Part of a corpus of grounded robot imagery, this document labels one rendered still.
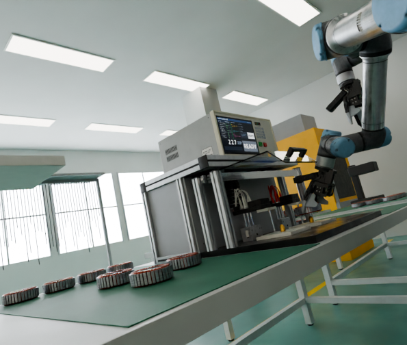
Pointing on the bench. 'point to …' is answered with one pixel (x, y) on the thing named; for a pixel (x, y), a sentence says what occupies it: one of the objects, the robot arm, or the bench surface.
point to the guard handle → (296, 151)
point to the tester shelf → (208, 163)
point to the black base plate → (315, 235)
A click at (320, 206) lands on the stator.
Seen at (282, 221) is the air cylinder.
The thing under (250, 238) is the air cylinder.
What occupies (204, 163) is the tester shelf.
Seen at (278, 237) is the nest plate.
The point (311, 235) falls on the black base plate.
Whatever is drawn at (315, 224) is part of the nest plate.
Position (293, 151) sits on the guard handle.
